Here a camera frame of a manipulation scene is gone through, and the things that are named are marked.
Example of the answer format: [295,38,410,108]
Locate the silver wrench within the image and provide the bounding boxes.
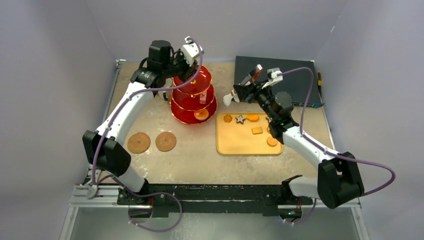
[84,180,98,200]

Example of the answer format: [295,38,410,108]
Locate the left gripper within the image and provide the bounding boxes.
[162,48,198,83]

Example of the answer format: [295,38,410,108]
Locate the lower round biscuit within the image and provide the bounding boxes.
[266,136,279,147]

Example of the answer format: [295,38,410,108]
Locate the yellow serving tray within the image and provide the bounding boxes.
[216,112,283,155]

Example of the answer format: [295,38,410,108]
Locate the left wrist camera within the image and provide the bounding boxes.
[180,36,204,67]

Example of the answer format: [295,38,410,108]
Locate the swirl butter cookie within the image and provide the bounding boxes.
[223,114,233,123]

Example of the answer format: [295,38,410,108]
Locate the red three-tier cake stand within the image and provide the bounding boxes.
[170,65,218,125]

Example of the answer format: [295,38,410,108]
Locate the white enamel mug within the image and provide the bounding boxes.
[158,87,173,102]

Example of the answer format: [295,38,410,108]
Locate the white-iced star cookie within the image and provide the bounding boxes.
[235,115,246,124]

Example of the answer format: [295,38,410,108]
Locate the pink layered cake slice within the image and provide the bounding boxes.
[199,92,207,105]

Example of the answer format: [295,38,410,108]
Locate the dark network switch box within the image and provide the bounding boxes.
[234,55,324,108]

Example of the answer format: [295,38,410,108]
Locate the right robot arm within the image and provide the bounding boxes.
[233,84,365,209]

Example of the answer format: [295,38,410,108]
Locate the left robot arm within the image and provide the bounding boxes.
[82,36,204,205]

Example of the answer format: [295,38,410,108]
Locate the orange fish-shaped cake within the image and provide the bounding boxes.
[246,114,260,122]

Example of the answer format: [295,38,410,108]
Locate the black base frame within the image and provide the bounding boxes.
[117,183,313,218]

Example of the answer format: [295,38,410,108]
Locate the yellow black tool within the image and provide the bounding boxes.
[317,71,322,87]

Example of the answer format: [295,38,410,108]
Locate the metal white-tipped tongs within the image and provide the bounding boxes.
[223,64,263,107]

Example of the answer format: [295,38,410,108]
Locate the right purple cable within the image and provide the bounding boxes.
[276,66,397,226]

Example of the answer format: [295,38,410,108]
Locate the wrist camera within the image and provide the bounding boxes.
[180,36,204,67]
[261,67,283,89]

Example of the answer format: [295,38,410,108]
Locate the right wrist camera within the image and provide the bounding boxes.
[261,67,283,89]

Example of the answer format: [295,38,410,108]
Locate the yellow frosted donut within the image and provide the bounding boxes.
[193,108,210,121]

